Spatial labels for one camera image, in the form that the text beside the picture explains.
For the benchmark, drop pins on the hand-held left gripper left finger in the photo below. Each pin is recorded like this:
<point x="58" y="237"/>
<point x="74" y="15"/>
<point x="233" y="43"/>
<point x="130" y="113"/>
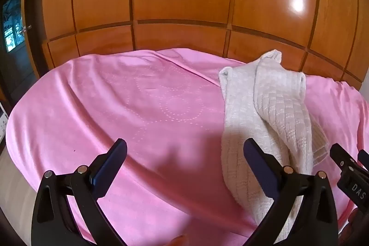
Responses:
<point x="111" y="161"/>

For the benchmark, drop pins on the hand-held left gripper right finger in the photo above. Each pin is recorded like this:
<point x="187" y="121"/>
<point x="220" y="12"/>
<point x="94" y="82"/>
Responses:
<point x="258" y="165"/>

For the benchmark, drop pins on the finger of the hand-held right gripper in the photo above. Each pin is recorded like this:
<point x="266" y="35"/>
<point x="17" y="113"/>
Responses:
<point x="364" y="159"/>
<point x="343" y="158"/>

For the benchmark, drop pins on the white knitted sweater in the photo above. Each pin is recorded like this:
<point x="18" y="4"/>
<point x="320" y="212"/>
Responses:
<point x="253" y="107"/>

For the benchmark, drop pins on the pink blanket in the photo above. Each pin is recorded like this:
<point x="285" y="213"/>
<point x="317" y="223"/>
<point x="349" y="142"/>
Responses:
<point x="129" y="107"/>

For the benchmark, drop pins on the white appliance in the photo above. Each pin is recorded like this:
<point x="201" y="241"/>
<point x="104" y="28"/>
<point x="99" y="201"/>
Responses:
<point x="3" y="122"/>

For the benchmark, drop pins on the dark door with window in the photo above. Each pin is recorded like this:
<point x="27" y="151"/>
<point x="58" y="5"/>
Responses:
<point x="16" y="32"/>

